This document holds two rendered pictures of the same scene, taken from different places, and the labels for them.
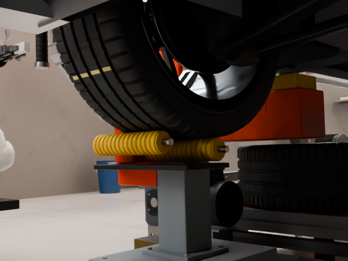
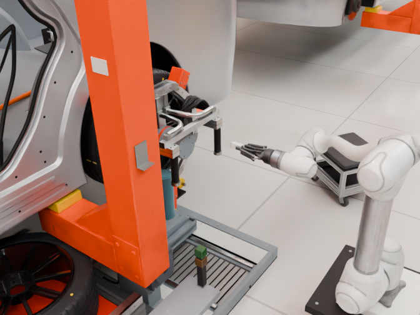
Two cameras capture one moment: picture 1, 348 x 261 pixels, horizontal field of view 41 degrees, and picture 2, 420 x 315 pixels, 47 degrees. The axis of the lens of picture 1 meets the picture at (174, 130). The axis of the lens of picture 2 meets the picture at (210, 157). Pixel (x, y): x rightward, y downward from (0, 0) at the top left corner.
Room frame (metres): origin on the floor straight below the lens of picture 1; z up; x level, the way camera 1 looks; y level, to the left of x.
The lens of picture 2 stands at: (3.50, 0.07, 1.99)
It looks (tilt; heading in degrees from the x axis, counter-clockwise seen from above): 31 degrees down; 173
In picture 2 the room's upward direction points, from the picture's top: 1 degrees counter-clockwise
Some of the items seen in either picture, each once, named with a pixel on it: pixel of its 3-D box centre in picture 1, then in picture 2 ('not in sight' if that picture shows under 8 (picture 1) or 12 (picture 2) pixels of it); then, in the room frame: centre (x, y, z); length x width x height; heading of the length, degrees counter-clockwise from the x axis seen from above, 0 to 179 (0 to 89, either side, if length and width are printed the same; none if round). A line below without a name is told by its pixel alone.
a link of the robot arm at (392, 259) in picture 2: not in sight; (383, 261); (2.05, 1.02, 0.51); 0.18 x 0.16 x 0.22; 127
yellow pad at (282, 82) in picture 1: (287, 84); (60, 197); (1.59, -0.39, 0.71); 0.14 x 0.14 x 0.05; 46
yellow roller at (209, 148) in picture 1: (182, 150); not in sight; (1.23, -0.02, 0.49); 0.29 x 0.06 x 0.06; 46
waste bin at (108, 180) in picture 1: (110, 175); not in sight; (5.94, 0.81, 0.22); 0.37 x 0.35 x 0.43; 137
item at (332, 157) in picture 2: not in sight; (347, 168); (0.79, 1.41, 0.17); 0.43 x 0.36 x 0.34; 12
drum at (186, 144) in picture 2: not in sight; (170, 140); (1.40, 0.15, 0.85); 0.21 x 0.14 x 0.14; 46
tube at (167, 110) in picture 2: not in sight; (189, 103); (1.37, 0.26, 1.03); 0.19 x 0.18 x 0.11; 46
